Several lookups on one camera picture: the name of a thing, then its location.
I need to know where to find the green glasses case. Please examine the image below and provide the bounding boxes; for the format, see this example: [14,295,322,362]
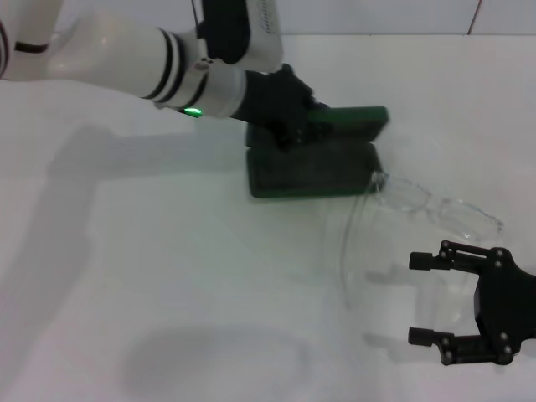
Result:
[245,105,390,200]

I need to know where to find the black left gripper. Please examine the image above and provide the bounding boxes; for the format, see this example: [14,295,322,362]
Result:
[236,62,336,152]

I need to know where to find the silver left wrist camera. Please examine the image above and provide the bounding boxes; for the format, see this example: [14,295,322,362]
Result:
[196,0,286,72]

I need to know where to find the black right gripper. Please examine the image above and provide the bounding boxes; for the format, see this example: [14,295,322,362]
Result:
[407,239,536,368]

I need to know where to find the clear transparent glasses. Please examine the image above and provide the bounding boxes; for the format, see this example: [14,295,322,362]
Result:
[330,169,506,323]

